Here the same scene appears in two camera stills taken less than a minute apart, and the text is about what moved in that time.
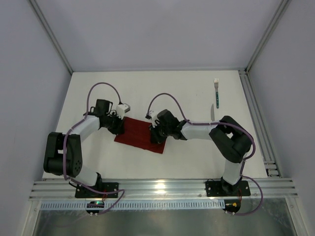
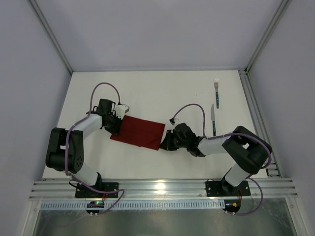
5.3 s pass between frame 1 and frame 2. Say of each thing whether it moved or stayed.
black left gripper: stayed
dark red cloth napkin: stayed
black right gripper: moved
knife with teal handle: stayed
